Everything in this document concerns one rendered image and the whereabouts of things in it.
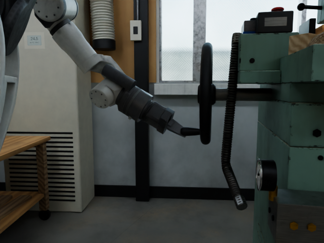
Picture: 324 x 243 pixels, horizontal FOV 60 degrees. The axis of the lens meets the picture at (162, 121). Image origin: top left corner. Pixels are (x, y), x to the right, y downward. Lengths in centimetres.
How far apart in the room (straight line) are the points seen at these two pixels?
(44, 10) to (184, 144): 150
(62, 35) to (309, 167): 67
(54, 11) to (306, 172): 69
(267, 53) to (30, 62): 154
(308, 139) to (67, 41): 63
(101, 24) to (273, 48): 138
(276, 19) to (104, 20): 138
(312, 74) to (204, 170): 167
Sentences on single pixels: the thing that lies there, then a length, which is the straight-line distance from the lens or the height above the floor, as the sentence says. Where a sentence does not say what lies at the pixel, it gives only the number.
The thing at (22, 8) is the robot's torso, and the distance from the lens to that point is 51.
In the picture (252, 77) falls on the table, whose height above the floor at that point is 85.
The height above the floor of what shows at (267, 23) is 98.
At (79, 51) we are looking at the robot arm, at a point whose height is 93.
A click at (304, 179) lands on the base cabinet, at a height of 64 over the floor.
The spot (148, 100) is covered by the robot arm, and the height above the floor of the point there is 80.
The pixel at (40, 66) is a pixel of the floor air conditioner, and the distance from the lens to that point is 195.
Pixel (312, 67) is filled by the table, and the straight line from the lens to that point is 52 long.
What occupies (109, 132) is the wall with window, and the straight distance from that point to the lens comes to 212.
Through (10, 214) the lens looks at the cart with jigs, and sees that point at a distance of 171.
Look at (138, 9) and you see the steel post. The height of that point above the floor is 134.
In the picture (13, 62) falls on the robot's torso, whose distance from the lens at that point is 61.
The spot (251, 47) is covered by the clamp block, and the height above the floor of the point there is 93.
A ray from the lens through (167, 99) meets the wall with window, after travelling 203.
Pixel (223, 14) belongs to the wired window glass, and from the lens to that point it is 218.
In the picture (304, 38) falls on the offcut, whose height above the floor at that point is 93.
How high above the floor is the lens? 83
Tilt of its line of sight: 7 degrees down
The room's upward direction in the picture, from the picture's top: straight up
